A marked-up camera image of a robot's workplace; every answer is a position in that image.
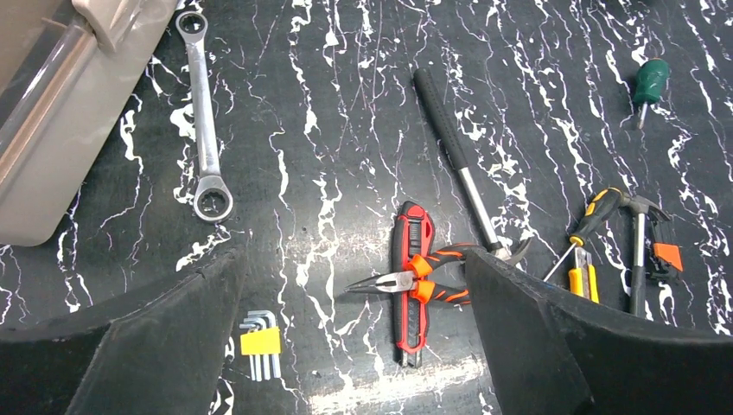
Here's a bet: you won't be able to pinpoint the translucent beige tool box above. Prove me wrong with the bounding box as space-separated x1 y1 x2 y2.
1 0 177 246

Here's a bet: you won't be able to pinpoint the yellow utility knife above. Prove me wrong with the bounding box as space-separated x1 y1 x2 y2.
568 247 600 303

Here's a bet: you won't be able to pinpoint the green stubby screwdriver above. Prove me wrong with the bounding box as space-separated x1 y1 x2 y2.
632 58 670 130

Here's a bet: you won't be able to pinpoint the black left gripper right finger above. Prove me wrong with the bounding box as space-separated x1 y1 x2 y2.
465 251 732 414

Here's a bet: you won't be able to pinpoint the silver ratchet ring wrench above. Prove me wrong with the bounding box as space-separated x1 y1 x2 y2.
175 11 233 224

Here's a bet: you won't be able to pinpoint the yellow hex key set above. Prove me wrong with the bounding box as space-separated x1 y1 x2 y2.
239 310 282 382

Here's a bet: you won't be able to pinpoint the orange black hex key holder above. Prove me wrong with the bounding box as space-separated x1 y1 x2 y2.
649 220 683 282

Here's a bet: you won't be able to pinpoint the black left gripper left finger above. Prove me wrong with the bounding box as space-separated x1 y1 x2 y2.
1 250 245 414

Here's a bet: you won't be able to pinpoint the red black utility knife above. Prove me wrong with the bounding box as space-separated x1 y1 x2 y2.
391 201 434 368

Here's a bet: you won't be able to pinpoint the black yellow screwdriver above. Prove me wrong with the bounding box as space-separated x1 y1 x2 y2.
543 187 631 282

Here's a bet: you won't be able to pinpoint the small black hammer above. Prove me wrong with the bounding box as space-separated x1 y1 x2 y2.
620 193 671 319

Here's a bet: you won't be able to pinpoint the black handled claw hammer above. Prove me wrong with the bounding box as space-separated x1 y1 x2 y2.
413 68 532 265

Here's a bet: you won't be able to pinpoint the orange black needle nose pliers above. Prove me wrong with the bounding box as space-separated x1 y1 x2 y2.
345 243 481 305

